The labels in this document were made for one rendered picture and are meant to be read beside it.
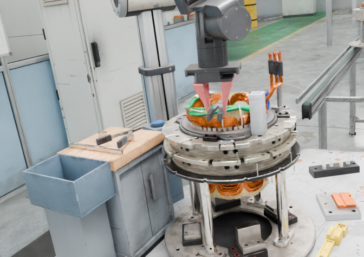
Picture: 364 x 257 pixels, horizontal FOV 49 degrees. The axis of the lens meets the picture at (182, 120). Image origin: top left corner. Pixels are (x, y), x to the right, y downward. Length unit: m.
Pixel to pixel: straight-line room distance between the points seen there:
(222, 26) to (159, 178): 0.53
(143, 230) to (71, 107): 2.38
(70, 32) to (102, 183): 2.33
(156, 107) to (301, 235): 0.64
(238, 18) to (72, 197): 0.49
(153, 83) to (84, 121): 1.99
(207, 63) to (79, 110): 2.60
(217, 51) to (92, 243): 0.51
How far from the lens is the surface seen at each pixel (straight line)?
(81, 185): 0.87
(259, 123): 0.86
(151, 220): 1.08
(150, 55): 1.36
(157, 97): 1.37
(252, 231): 0.98
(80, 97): 3.24
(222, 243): 1.08
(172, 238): 1.09
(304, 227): 1.09
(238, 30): 0.68
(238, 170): 0.86
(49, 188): 0.92
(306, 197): 1.27
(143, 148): 0.99
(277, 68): 0.96
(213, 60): 0.74
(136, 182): 1.00
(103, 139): 0.99
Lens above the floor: 1.40
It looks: 17 degrees down
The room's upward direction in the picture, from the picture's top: 7 degrees counter-clockwise
